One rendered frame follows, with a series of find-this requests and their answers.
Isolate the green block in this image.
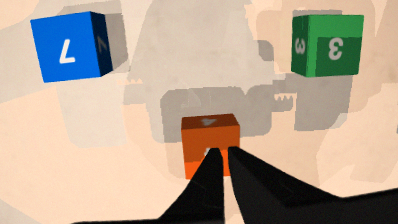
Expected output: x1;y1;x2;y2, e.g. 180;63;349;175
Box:
291;14;364;78

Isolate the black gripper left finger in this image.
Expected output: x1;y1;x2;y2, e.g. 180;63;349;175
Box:
72;148;226;224

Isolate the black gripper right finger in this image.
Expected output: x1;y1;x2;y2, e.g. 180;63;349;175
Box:
228;146;398;224

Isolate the orange block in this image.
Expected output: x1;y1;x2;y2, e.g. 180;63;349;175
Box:
181;113;240;180

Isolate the blue block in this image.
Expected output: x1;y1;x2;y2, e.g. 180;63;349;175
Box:
30;11;113;83

